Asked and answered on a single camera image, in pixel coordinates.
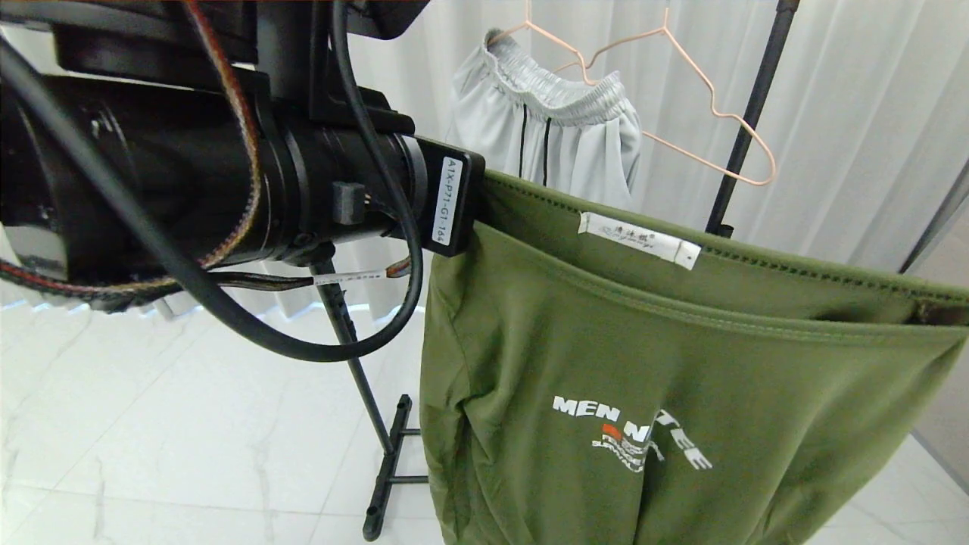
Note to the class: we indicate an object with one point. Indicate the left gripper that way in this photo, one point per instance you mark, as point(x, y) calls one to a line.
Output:
point(356, 182)

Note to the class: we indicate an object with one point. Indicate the pale grey shorts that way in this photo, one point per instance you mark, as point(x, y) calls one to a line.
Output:
point(583, 151)

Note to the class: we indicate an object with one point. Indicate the pink clothes hanger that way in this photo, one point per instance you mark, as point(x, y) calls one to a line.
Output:
point(666, 32)
point(553, 36)

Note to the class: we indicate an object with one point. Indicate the green garment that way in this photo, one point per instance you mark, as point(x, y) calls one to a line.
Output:
point(643, 341)

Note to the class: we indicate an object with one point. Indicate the black clothes rack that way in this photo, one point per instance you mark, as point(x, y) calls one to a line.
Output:
point(749, 113)

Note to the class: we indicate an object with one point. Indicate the white curtain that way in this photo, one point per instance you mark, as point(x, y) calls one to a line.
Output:
point(833, 113)

